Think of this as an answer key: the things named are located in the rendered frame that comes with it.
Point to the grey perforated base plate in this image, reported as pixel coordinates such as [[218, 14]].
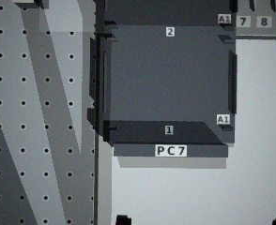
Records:
[[47, 108]]

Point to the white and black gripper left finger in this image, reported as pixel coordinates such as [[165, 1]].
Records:
[[123, 220]]

